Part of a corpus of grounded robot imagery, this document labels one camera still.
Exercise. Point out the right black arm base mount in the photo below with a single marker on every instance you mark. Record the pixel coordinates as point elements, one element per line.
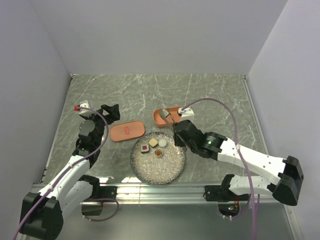
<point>218,193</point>

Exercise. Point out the orange topped sushi cup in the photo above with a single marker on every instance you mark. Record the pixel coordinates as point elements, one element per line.
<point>158,153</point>

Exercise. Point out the metal tongs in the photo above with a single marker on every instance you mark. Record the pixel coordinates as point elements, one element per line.
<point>170,121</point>

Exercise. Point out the white round sushi piece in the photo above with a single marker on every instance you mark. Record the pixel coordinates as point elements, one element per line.
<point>162,143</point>

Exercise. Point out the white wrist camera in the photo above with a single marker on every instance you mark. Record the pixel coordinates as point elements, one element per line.
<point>186,114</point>
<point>83,108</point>

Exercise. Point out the orange lunch box base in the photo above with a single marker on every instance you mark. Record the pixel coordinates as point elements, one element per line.
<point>159,122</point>

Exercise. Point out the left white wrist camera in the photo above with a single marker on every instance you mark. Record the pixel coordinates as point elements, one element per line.
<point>83,108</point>

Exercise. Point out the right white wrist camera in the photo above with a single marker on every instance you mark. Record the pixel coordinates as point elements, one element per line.
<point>186,114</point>

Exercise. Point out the cream topped sushi piece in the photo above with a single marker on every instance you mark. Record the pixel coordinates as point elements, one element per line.
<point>153,142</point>

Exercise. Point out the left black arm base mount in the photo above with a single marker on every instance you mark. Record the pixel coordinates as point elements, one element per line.
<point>108,192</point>

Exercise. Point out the red topped sushi piece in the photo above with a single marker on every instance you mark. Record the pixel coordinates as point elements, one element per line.
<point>144,149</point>

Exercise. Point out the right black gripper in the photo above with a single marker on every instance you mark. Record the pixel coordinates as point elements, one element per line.
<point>177,141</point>

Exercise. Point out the speckled round plate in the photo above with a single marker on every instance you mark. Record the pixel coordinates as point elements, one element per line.
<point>157,170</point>

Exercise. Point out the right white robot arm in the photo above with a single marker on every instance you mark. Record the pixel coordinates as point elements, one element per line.
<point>281,178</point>

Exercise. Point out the aluminium front rail frame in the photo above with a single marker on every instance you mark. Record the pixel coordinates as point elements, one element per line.
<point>135,193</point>

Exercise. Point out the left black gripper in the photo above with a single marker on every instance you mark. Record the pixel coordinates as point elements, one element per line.
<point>113,112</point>

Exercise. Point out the orange lunch box lid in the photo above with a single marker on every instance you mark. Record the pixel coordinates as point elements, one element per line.
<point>127,131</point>

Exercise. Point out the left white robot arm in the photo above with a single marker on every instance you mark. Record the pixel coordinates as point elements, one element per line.
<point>43,213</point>

